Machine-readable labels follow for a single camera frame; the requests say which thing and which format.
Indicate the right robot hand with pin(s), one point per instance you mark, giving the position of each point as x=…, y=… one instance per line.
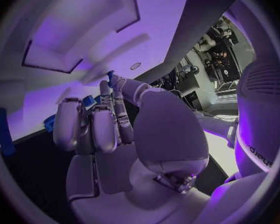
x=168, y=134

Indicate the blue peg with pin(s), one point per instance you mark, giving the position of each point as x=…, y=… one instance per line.
x=110, y=78

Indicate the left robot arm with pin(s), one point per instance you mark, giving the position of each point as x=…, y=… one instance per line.
x=217, y=127

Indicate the white task board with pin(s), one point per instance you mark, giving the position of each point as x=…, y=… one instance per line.
x=102, y=31

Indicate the blue block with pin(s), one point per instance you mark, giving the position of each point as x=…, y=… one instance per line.
x=88, y=101

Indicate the cluttered workshop desk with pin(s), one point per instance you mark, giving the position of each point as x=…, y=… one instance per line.
x=214, y=59

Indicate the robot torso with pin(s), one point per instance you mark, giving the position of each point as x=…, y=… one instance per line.
x=259, y=115

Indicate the blue gear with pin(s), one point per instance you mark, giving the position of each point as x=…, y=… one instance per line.
x=50, y=123

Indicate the blue long cylinder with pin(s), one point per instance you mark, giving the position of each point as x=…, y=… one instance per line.
x=4, y=130

